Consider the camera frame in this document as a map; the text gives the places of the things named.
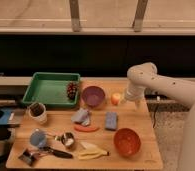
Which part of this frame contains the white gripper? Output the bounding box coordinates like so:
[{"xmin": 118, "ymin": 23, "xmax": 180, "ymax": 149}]
[{"xmin": 121, "ymin": 88, "xmax": 144, "ymax": 108}]

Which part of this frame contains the blue sponge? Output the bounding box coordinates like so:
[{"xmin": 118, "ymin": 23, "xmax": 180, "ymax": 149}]
[{"xmin": 105, "ymin": 112, "xmax": 118, "ymax": 130}]

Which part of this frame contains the purple bowl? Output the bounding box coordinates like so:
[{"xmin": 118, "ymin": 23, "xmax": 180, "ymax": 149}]
[{"xmin": 81, "ymin": 86, "xmax": 105, "ymax": 107}]

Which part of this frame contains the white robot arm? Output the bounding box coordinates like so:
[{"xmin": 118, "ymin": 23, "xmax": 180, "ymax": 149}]
[{"xmin": 124, "ymin": 62, "xmax": 195, "ymax": 171}]

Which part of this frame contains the orange bowl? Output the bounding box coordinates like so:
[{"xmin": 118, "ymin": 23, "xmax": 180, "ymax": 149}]
[{"xmin": 113, "ymin": 128, "xmax": 141, "ymax": 157}]

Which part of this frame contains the small apple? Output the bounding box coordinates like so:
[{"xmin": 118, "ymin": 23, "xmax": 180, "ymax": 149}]
[{"xmin": 111, "ymin": 93, "xmax": 121, "ymax": 105}]

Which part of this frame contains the brown pine cone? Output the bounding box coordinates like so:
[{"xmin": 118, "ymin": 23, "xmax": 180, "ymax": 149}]
[{"xmin": 67, "ymin": 82, "xmax": 78, "ymax": 100}]

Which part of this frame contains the orange carrot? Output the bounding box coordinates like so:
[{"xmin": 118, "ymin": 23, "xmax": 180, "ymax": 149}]
[{"xmin": 74, "ymin": 124, "xmax": 99, "ymax": 132}]

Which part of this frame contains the yellow banana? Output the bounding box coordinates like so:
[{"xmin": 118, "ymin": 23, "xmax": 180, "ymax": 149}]
[{"xmin": 78, "ymin": 142, "xmax": 109, "ymax": 160}]

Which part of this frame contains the metal measuring cup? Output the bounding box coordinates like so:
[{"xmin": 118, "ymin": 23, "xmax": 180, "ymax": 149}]
[{"xmin": 55, "ymin": 132, "xmax": 75, "ymax": 148}]

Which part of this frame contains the green plastic tray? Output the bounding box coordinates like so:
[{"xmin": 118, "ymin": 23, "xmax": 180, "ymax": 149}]
[{"xmin": 22, "ymin": 72, "xmax": 80, "ymax": 108}]

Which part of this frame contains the white mug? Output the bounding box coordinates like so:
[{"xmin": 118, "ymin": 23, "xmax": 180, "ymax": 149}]
[{"xmin": 28, "ymin": 102, "xmax": 47, "ymax": 124}]

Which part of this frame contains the small dark metal object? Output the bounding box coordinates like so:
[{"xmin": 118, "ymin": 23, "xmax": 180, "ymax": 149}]
[{"xmin": 19, "ymin": 149, "xmax": 36, "ymax": 166}]

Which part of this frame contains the blue book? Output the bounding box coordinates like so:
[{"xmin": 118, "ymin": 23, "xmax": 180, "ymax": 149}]
[{"xmin": 0, "ymin": 109, "xmax": 22, "ymax": 126}]

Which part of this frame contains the black handled tool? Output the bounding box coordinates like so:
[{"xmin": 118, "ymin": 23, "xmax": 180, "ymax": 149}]
[{"xmin": 40, "ymin": 146, "xmax": 73, "ymax": 159}]

